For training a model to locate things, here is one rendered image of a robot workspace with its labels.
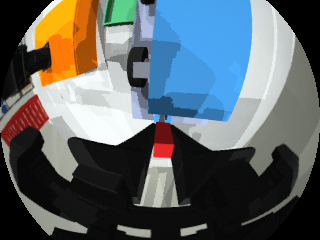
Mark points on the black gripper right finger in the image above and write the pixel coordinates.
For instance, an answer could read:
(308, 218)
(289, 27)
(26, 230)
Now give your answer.
(193, 163)

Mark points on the green tray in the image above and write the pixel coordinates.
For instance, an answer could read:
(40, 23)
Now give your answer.
(106, 16)
(121, 10)

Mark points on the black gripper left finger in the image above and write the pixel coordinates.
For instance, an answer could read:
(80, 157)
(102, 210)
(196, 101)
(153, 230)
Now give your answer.
(129, 159)

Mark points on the small blue wheeled trolley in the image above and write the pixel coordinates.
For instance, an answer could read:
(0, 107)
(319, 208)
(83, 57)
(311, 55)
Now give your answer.
(200, 54)

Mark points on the light blue ramp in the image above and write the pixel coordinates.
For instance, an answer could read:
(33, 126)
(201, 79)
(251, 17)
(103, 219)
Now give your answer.
(142, 37)

